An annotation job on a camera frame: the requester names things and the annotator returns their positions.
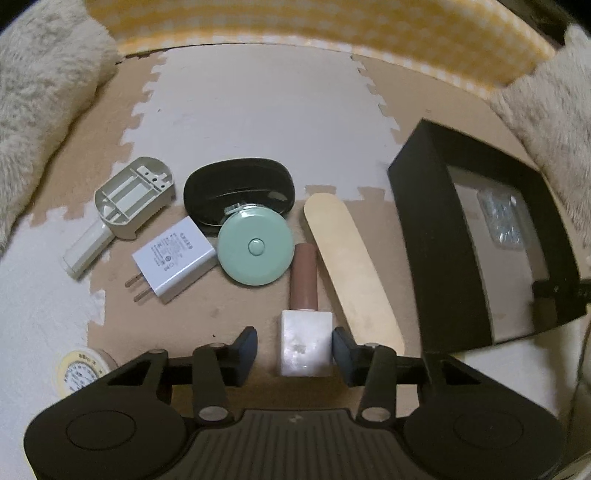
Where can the yellow tape roll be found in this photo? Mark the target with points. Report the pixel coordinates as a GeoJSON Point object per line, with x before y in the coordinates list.
{"type": "Point", "coordinates": [81, 369]}

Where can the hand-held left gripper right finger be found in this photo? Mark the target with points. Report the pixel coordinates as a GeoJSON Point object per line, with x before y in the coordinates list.
{"type": "Point", "coordinates": [344, 355]}

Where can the yellow checked cushion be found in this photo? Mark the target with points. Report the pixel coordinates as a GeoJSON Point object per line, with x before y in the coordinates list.
{"type": "Point", "coordinates": [323, 23]}

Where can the black oval case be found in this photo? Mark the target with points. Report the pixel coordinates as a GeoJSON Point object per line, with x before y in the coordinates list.
{"type": "Point", "coordinates": [231, 180]}

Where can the wooden nail file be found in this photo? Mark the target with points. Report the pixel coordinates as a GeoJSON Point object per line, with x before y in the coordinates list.
{"type": "Point", "coordinates": [346, 258]}

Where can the grey furry pillow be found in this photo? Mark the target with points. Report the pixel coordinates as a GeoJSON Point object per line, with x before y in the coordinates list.
{"type": "Point", "coordinates": [41, 101]}
{"type": "Point", "coordinates": [554, 120]}

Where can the black box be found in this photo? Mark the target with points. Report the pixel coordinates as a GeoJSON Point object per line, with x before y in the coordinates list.
{"type": "Point", "coordinates": [434, 230]}

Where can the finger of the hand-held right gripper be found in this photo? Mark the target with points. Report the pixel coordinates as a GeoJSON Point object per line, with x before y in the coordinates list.
{"type": "Point", "coordinates": [558, 288]}

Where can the grey furry pillow right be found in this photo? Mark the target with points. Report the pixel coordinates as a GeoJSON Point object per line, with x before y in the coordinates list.
{"type": "Point", "coordinates": [554, 120]}

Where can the clear blister pack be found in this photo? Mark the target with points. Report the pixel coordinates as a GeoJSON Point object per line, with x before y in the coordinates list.
{"type": "Point", "coordinates": [501, 217]}

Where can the white plug charger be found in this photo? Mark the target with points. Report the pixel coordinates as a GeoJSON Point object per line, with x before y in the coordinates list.
{"type": "Point", "coordinates": [173, 258]}

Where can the green round tape measure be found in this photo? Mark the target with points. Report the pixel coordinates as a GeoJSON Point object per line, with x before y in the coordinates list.
{"type": "Point", "coordinates": [244, 258]}

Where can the grey furry pillow left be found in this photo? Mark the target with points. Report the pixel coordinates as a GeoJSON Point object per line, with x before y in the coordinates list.
{"type": "Point", "coordinates": [41, 101]}

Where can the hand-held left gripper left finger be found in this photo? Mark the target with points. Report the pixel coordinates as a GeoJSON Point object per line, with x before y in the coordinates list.
{"type": "Point", "coordinates": [247, 355]}

